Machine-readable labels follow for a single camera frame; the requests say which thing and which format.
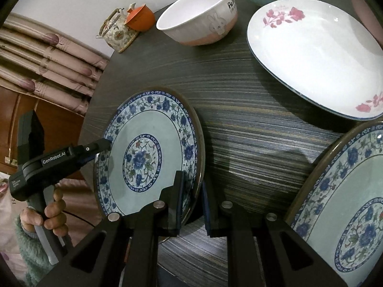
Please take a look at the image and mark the large pink bowl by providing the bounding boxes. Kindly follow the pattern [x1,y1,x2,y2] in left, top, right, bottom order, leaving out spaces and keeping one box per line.
[350,0,383,47]

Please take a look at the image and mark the white bowl rabbit print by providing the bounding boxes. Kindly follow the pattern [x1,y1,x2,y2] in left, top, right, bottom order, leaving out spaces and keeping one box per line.
[156,0,238,46]

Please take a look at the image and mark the white plate pink flowers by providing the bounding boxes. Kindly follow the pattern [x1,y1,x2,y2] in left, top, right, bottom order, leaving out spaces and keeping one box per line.
[247,0,382,121]

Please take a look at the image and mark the beige patterned curtain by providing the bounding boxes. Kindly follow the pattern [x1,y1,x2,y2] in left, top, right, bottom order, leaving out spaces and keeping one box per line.
[1,14,108,115]

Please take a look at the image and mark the person's left hand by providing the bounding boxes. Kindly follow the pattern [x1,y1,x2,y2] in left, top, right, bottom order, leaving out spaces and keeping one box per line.
[19,188,68,237]

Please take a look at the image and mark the green fuzzy sleeve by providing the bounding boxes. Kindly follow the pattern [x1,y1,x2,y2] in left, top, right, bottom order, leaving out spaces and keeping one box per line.
[15,217,54,286]

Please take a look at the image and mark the orange teacup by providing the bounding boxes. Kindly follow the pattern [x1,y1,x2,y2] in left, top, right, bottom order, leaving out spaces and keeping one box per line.
[124,3,156,33]

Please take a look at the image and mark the floral ceramic teapot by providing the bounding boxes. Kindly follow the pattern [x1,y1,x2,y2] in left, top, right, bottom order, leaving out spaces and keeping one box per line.
[96,8,139,53]

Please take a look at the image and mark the small blue floral plate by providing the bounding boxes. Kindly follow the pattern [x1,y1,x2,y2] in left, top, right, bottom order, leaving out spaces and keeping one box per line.
[94,88,205,221]

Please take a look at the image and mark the large blue floral plate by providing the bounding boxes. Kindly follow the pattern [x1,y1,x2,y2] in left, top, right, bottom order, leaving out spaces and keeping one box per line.
[286,119,382,286]

